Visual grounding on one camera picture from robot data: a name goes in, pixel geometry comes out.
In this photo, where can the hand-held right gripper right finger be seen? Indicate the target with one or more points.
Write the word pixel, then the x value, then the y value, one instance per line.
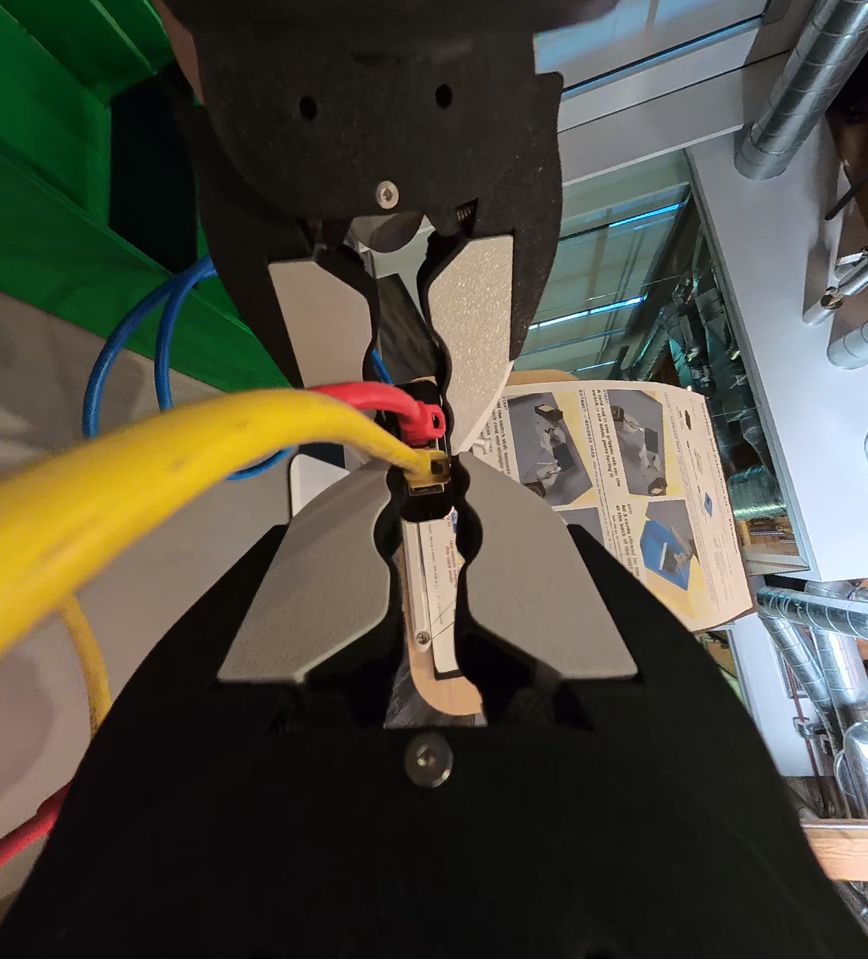
pixel 546 599

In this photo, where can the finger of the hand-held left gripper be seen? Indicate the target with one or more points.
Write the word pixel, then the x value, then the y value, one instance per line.
pixel 479 315
pixel 321 322

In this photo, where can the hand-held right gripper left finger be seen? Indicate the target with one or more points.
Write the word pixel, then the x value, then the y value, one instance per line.
pixel 314 592

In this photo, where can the black ethernet splitter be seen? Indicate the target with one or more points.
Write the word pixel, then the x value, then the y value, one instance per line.
pixel 423 506

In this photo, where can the green plastic bin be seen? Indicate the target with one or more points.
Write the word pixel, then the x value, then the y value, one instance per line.
pixel 44 187

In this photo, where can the white sign stand base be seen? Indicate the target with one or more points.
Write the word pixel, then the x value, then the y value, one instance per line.
pixel 314 487

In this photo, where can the instruction sign board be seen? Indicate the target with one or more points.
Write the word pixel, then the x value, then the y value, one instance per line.
pixel 629 487

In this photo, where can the large paned window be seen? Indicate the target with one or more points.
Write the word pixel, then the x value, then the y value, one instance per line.
pixel 666 30

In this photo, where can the cluster of silver ducts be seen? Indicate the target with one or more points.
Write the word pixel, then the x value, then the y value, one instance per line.
pixel 853 659

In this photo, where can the silver round duct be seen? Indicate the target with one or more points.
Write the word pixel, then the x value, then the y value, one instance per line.
pixel 816 75

